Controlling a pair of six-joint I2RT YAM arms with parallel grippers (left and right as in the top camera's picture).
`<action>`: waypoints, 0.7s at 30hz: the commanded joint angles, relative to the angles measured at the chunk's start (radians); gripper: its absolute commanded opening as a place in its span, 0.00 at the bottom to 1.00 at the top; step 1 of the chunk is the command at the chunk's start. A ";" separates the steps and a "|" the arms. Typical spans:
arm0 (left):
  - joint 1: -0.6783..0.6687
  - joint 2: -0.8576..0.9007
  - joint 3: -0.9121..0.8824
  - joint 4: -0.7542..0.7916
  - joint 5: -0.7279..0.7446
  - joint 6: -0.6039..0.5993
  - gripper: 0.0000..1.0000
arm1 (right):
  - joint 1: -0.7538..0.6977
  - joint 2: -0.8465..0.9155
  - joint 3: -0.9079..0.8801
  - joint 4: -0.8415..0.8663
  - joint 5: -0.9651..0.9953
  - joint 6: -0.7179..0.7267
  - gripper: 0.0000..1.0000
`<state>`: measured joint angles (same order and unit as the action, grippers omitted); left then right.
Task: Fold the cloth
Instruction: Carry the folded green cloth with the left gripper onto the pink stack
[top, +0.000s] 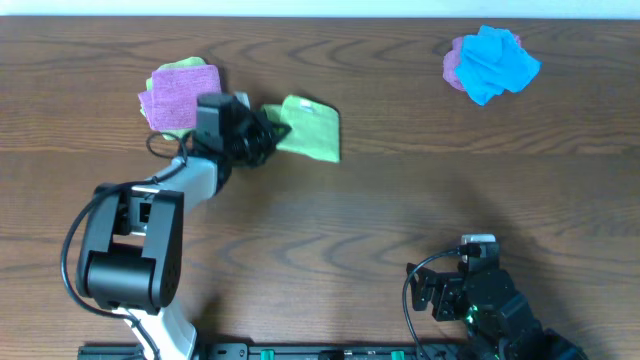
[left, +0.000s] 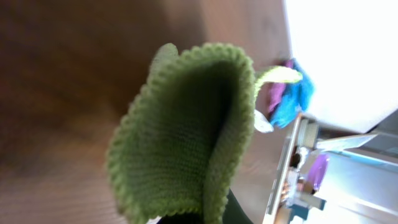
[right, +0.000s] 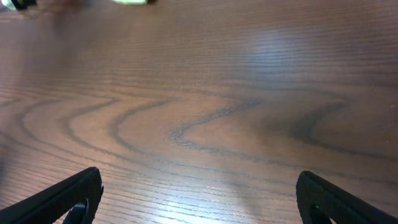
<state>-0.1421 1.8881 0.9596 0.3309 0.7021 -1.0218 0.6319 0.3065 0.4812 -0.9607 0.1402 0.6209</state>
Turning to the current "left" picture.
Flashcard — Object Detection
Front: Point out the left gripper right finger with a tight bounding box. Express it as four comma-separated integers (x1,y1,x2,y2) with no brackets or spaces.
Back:
223,190,253,224

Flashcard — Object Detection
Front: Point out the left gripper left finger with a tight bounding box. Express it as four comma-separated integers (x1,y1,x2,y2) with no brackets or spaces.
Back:
157,213,203,224

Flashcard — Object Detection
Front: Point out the light green microfiber cloth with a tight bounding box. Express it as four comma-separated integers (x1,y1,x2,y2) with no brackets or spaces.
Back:
105,42,304,224

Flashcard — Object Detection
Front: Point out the crumpled purple cloth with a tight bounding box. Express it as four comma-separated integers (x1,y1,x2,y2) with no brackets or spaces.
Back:
267,59,295,118

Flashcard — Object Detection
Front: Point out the crumpled blue cloth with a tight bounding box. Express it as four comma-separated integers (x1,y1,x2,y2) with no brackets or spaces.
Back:
269,58,315,129

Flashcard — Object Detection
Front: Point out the purple object in background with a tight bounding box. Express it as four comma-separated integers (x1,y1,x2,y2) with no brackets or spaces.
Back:
307,154,330,191

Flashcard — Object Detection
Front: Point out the white slanted board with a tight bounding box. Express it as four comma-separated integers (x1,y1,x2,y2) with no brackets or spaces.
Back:
316,134,377,151

